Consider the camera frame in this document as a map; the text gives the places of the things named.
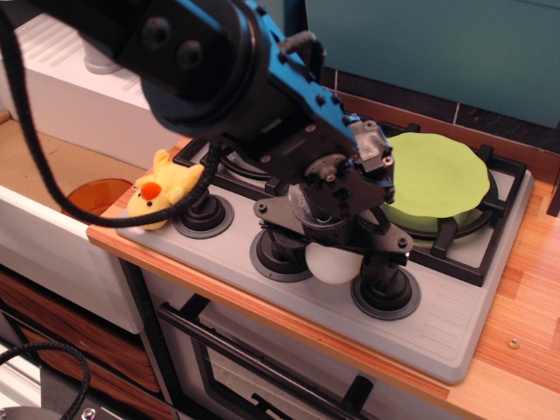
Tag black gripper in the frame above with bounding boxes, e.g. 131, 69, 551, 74
254, 185, 414, 291

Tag white egg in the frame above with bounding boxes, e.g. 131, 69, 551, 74
305, 243, 363, 284

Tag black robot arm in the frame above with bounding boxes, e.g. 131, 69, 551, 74
1, 1, 413, 302

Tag black middle stove knob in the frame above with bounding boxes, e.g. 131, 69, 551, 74
249, 227, 312, 283

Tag black stove knob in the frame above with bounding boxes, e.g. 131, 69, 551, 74
249, 227, 312, 283
351, 269, 421, 321
173, 190, 235, 240

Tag black right stove knob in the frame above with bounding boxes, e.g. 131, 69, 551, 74
351, 269, 421, 321

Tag green plate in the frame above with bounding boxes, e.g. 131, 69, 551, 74
384, 132, 490, 220

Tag black left stove knob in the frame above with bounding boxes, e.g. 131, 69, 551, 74
173, 190, 235, 240

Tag grey toy stove top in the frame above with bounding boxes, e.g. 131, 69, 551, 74
119, 154, 534, 383

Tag black right burner grate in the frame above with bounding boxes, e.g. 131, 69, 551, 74
379, 122, 529, 286

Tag black burner grate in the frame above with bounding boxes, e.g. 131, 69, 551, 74
379, 122, 529, 286
172, 137, 290, 198

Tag black left burner grate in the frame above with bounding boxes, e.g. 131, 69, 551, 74
172, 137, 290, 198

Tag yellow stuffed duck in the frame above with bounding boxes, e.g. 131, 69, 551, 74
127, 150, 205, 217

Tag wooden drawer fronts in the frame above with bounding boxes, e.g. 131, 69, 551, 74
1, 267, 173, 419

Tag orange plastic cup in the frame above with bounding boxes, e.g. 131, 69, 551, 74
66, 178, 132, 216

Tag white toy sink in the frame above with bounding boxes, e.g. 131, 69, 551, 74
1, 15, 179, 333

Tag grey toy faucet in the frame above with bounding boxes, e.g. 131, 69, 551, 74
82, 40, 122, 74

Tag oven door with handle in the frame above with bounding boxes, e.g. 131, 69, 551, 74
157, 295, 374, 419

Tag black braided cable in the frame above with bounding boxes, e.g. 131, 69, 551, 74
0, 340, 91, 420
0, 8, 220, 229

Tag black braided cable bottom left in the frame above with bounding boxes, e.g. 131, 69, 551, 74
0, 340, 91, 420

